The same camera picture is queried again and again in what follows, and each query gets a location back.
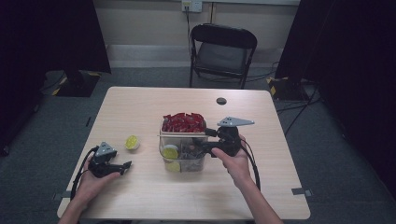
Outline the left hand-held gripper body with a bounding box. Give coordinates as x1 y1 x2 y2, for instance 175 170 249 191
88 141 125 179

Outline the person's left hand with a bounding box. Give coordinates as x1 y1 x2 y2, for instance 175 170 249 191
74 154 121 206

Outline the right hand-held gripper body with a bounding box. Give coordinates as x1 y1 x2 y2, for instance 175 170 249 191
211 116 256 158

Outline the person's right hand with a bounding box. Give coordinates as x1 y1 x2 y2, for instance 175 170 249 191
210 133 254 189

